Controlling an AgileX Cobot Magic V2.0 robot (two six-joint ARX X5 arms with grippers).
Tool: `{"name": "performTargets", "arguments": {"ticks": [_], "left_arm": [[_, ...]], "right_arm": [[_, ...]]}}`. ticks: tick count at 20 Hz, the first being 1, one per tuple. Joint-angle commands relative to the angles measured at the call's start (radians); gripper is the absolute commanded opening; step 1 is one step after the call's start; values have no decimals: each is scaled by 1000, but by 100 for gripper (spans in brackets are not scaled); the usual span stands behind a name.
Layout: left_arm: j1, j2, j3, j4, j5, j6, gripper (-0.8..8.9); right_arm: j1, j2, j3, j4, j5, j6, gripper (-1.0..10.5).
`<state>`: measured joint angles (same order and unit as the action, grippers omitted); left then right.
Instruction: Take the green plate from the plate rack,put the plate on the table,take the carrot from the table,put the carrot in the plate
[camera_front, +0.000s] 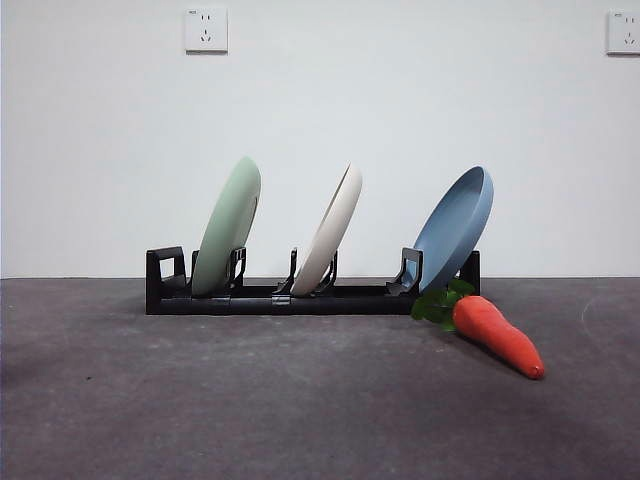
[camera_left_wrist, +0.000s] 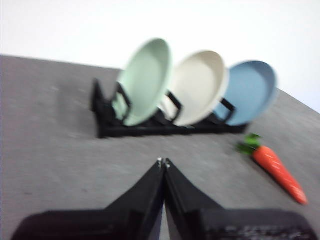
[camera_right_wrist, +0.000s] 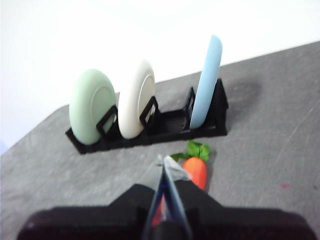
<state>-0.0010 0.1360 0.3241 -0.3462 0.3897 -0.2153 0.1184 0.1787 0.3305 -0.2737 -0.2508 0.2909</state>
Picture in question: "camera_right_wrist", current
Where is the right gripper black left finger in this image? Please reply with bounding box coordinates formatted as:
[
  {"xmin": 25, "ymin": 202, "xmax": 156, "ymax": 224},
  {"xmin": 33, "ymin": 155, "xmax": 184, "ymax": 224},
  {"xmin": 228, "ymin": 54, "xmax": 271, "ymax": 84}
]
[{"xmin": 16, "ymin": 155, "xmax": 166, "ymax": 240}]

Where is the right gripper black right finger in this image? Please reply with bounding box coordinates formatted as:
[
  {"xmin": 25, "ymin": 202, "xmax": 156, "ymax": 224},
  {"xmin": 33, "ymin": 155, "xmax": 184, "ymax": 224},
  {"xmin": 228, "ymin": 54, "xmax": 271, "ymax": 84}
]
[{"xmin": 161, "ymin": 155, "xmax": 319, "ymax": 240}]

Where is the orange carrot with green leaves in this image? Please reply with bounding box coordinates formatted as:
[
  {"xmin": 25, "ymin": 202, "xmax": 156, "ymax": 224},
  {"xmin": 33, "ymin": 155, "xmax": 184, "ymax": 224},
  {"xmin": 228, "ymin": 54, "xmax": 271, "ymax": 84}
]
[{"xmin": 170, "ymin": 140, "xmax": 212, "ymax": 192}]

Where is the pale green plate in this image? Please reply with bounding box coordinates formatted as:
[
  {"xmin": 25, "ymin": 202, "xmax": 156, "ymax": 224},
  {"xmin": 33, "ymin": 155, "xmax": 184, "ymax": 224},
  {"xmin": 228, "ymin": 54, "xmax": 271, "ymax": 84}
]
[{"xmin": 68, "ymin": 69, "xmax": 118, "ymax": 146}]

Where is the black plate rack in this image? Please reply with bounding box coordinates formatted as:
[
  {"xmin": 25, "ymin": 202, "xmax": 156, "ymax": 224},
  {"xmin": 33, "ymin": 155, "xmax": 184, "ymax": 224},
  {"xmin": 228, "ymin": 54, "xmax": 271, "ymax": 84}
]
[{"xmin": 64, "ymin": 77, "xmax": 230, "ymax": 155}]

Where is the cream plate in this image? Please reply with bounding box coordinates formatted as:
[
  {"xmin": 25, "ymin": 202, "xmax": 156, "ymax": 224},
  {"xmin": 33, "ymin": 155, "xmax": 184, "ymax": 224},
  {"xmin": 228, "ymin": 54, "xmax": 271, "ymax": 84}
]
[{"xmin": 117, "ymin": 58, "xmax": 156, "ymax": 140}]

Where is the light blue plate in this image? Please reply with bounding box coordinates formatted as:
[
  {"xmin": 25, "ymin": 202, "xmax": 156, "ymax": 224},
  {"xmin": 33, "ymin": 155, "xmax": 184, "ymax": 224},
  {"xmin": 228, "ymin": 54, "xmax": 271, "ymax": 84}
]
[{"xmin": 189, "ymin": 34, "xmax": 224, "ymax": 130}]

